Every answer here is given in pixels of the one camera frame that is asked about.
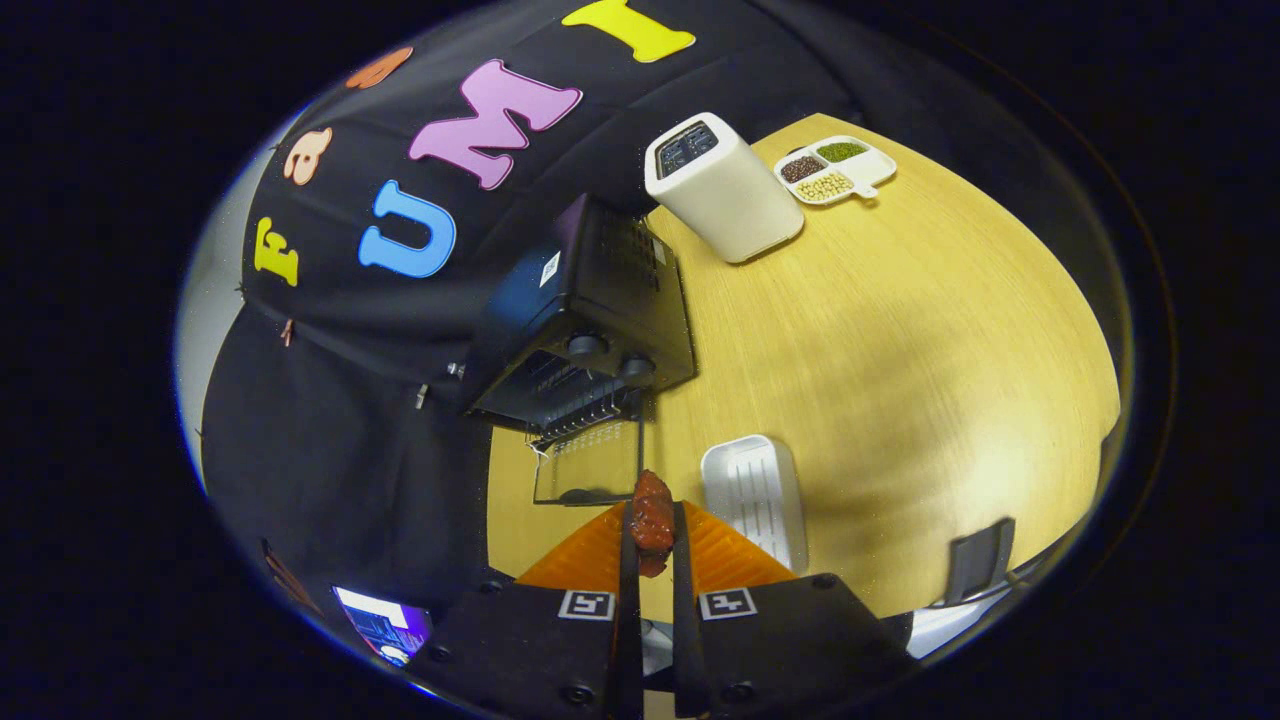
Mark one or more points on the white ribbed tray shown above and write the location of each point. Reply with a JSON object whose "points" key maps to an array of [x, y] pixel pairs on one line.
{"points": [[755, 495]]}

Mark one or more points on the brown grilled steak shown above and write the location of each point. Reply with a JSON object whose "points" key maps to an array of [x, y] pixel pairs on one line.
{"points": [[652, 520]]}

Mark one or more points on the white slot toaster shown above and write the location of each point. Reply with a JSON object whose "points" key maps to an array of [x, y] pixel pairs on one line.
{"points": [[730, 200]]}

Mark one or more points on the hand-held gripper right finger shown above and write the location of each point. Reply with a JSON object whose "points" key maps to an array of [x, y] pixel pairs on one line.
{"points": [[682, 600]]}

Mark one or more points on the white divided bean dish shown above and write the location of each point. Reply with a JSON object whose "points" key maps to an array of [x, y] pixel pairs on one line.
{"points": [[870, 165]]}

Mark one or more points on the dark chair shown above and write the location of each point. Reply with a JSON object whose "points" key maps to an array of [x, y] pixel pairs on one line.
{"points": [[980, 560]]}

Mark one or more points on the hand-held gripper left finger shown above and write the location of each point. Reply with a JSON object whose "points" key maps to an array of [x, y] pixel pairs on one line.
{"points": [[628, 600]]}

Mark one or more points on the black backdrop cloth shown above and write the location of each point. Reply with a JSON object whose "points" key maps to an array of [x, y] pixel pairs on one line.
{"points": [[330, 450]]}

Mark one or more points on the lit screen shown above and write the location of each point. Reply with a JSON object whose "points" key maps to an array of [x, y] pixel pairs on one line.
{"points": [[385, 625]]}

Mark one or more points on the black toaster oven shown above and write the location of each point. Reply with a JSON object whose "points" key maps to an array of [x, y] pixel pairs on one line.
{"points": [[600, 290]]}

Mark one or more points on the copper clip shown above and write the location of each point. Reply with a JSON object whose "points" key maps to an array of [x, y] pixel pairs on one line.
{"points": [[287, 332]]}

